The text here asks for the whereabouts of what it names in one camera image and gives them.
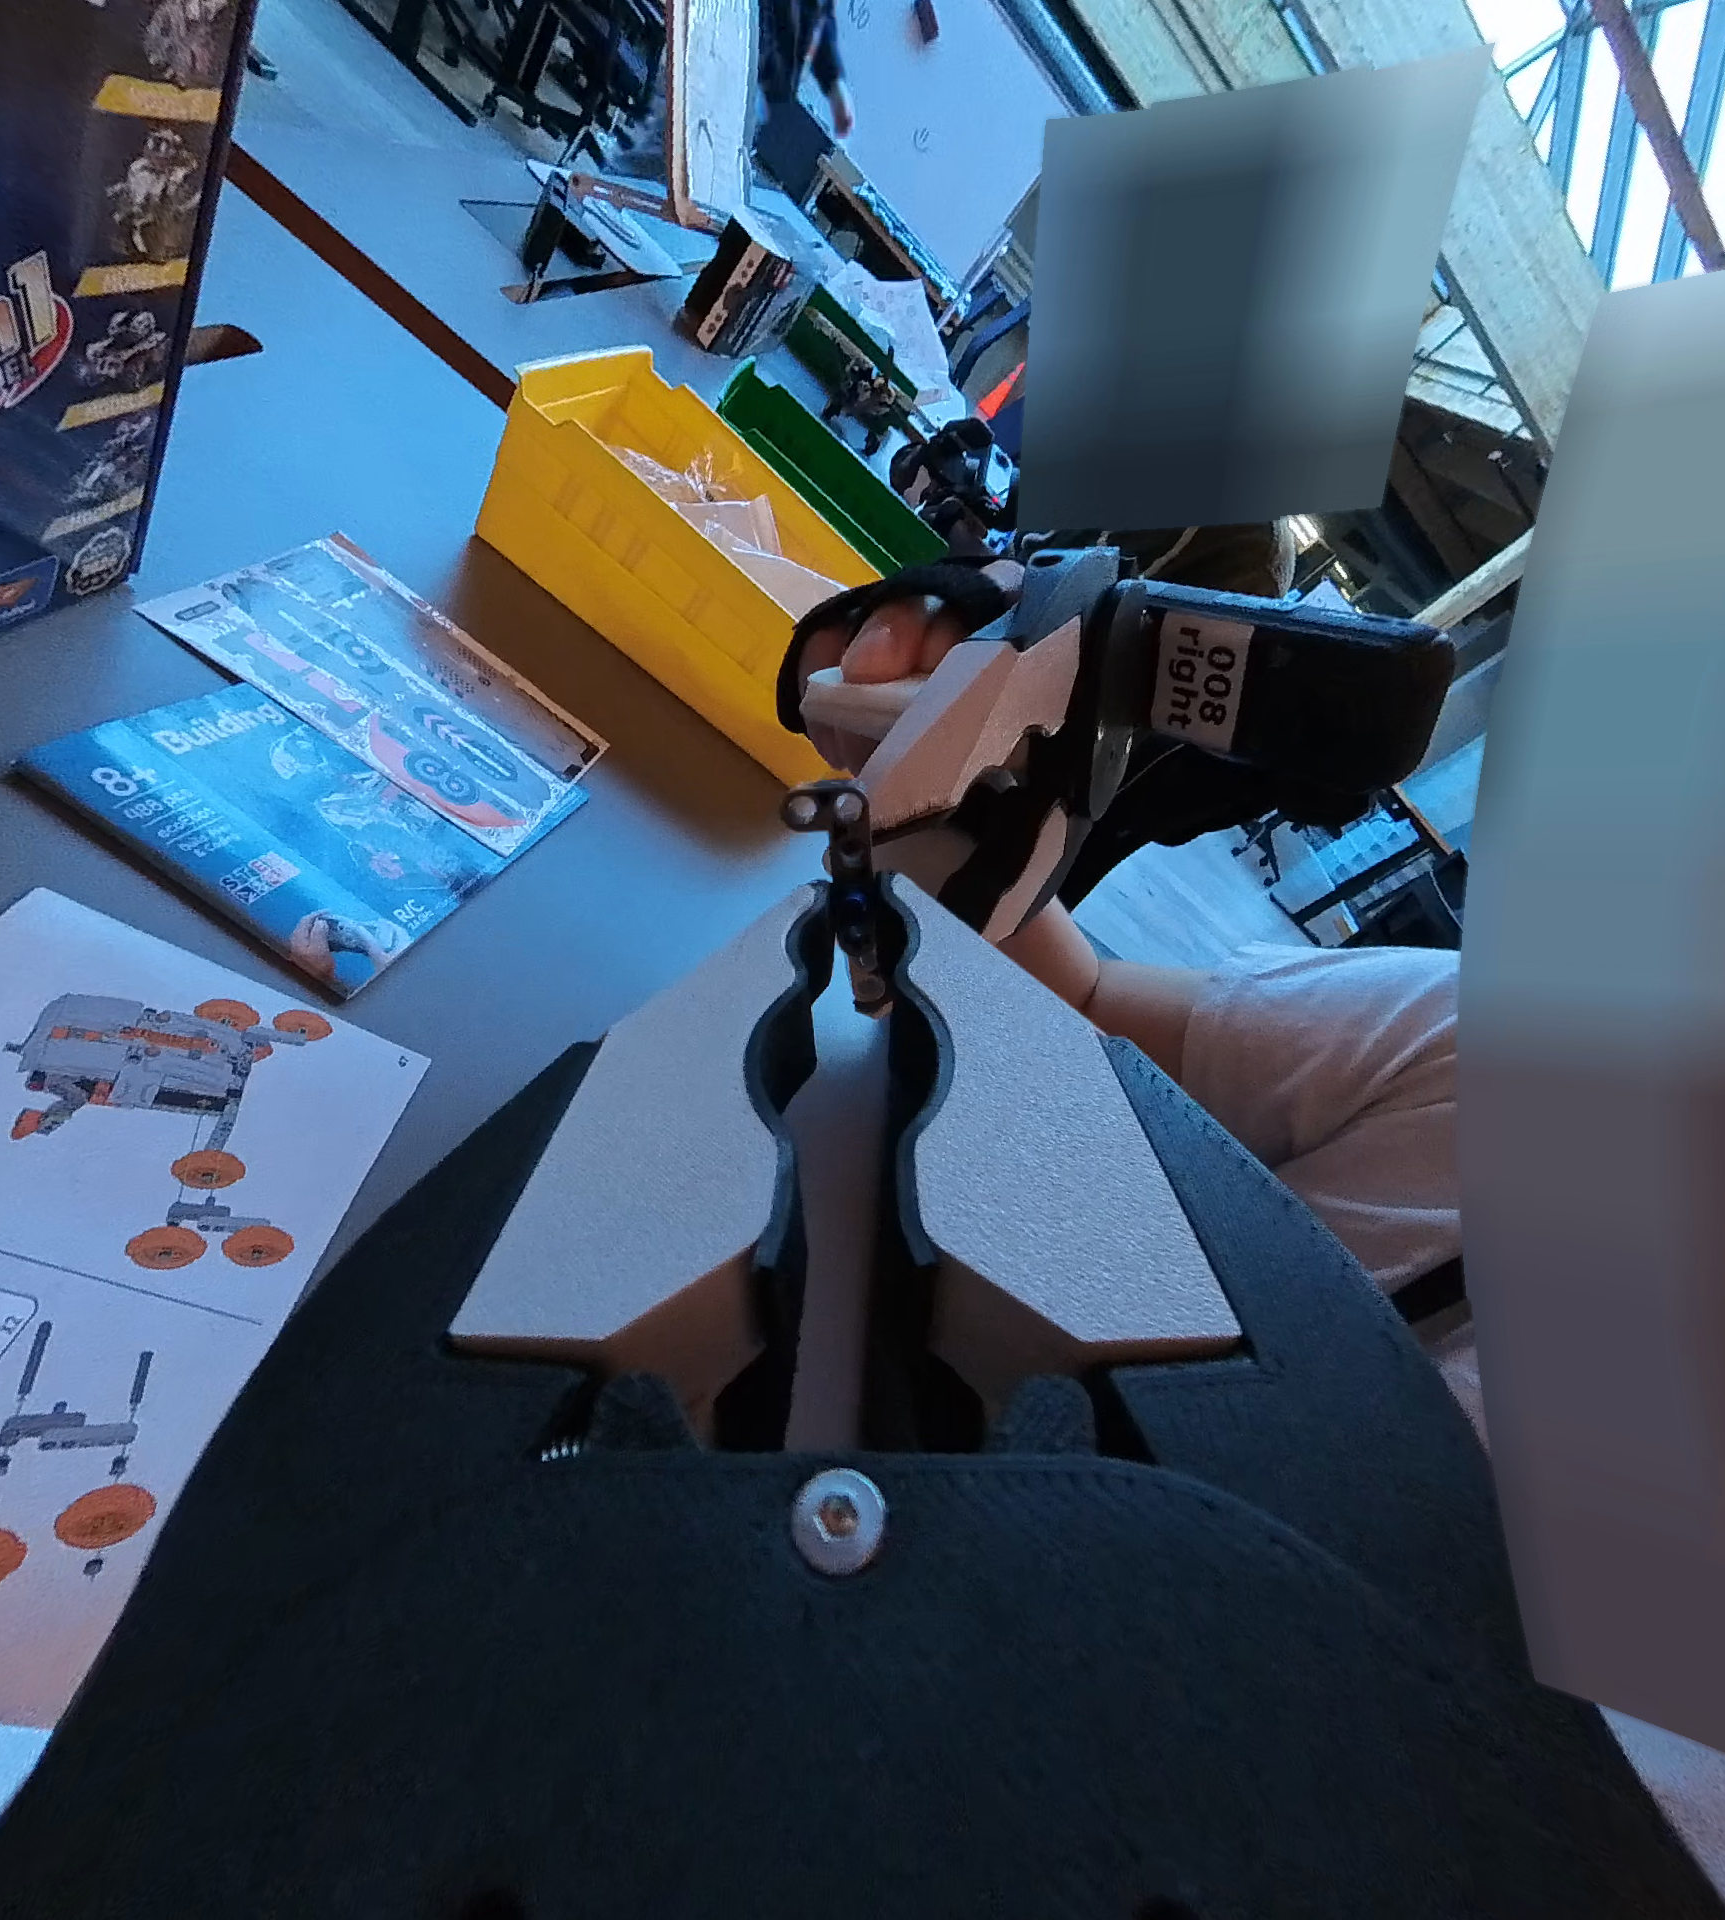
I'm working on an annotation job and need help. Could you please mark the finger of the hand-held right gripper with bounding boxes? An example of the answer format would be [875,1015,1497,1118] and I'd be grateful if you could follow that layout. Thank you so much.
[939,786,1098,947]
[855,618,1090,845]

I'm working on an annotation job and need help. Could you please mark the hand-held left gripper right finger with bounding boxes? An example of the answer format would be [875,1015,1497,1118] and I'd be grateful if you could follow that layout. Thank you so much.
[883,877,1244,1456]

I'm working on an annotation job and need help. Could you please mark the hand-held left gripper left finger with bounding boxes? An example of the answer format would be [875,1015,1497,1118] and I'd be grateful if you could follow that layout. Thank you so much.
[448,882,831,1449]

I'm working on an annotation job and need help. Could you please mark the dark grey angled beam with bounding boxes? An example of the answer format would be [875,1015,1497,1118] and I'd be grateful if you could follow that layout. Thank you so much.
[784,781,893,1020]

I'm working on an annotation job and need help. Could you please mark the person's right forearm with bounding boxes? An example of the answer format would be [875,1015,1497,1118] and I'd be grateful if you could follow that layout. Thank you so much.
[1010,899,1258,1091]

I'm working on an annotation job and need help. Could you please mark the person's right hand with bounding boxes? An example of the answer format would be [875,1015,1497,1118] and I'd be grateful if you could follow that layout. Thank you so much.
[800,603,984,781]

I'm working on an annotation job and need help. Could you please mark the black toy robot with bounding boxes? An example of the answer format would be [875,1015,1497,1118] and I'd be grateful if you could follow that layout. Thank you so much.
[814,365,905,457]
[893,415,1024,547]

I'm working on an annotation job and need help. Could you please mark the person's white t-shirt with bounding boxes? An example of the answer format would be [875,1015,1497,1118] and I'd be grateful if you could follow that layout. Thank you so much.
[1186,941,1725,1920]

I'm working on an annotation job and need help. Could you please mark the green storage bin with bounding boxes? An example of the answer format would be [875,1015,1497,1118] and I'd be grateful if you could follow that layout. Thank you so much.
[718,357,956,571]

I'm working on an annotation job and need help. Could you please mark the clear plastic bags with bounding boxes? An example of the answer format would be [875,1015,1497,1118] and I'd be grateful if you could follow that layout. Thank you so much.
[607,439,810,561]

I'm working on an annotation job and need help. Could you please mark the yellow storage bin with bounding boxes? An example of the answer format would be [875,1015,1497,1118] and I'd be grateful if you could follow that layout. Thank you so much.
[476,344,889,786]

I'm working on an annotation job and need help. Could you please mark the black white small box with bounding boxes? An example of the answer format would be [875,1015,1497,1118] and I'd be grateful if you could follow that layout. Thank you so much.
[679,204,810,357]

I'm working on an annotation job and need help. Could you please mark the open instruction booklet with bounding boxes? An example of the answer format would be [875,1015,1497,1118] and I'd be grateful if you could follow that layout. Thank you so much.
[0,884,434,1920]

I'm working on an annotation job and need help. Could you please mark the blue manual booklet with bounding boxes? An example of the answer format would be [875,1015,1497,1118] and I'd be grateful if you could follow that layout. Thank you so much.
[10,682,590,1004]

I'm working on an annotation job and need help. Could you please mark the sticker sheet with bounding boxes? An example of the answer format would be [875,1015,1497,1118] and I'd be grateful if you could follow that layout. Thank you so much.
[129,532,609,861]

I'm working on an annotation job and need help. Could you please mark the black tablet stand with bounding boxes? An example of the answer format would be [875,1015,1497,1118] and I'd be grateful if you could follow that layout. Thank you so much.
[462,164,685,314]

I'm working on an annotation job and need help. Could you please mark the leaning cardboard board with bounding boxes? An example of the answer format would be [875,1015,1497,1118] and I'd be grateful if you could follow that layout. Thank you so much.
[660,0,762,230]

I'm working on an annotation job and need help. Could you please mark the blue toy box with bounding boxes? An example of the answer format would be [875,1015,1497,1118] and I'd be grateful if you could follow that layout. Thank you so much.
[0,0,263,672]

